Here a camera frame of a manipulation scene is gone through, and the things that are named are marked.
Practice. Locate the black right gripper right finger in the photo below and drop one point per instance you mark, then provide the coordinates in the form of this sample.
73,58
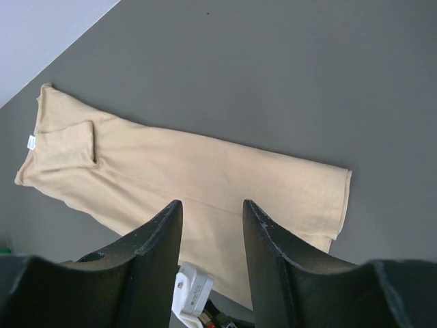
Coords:
294,284

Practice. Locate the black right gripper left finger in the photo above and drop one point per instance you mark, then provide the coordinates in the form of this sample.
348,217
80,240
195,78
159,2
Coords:
128,283

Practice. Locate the beige t shirt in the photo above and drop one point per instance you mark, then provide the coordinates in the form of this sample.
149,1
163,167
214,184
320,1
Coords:
123,173

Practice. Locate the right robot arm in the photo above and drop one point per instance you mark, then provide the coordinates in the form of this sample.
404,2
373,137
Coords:
194,294

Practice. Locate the green plastic bin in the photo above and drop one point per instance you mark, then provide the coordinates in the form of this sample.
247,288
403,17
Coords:
5,251

